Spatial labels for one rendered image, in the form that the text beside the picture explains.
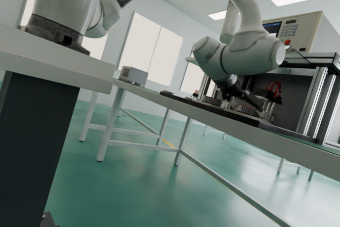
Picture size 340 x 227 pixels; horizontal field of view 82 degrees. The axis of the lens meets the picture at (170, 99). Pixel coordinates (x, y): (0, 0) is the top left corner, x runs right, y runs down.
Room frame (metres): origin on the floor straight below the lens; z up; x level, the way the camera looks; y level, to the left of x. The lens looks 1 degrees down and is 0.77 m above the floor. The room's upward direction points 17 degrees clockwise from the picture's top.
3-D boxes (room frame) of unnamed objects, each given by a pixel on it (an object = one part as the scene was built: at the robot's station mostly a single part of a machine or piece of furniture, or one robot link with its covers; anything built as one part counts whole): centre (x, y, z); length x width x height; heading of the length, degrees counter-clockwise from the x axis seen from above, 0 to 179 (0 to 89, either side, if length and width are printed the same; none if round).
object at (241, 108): (0.89, -0.36, 0.80); 0.11 x 0.11 x 0.04
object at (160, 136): (3.08, 0.86, 0.38); 1.85 x 1.10 x 0.75; 34
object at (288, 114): (1.13, -0.50, 0.92); 0.66 x 0.01 x 0.30; 34
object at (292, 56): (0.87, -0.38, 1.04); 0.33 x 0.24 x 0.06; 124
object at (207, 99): (1.09, -0.23, 0.80); 0.11 x 0.11 x 0.04
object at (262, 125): (1.00, -0.30, 0.76); 0.64 x 0.47 x 0.02; 34
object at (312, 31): (1.16, -0.57, 1.22); 0.44 x 0.39 x 0.20; 34
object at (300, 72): (1.05, -0.38, 1.03); 0.62 x 0.01 x 0.03; 34
